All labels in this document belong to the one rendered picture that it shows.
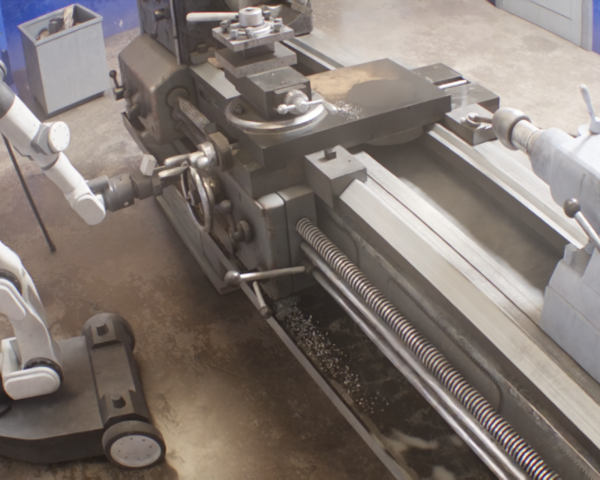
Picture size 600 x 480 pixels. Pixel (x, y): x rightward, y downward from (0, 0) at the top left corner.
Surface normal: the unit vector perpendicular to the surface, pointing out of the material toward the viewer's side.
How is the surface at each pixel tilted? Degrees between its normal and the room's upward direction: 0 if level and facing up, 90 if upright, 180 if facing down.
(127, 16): 90
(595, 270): 66
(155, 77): 32
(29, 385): 90
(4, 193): 0
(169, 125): 90
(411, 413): 0
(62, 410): 0
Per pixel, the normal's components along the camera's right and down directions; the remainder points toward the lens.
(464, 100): -0.09, -0.82
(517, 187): -0.72, -0.31
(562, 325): -0.89, 0.32
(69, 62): 0.53, 0.44
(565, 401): -0.59, -0.48
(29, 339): 0.29, 0.52
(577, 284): -0.83, -0.11
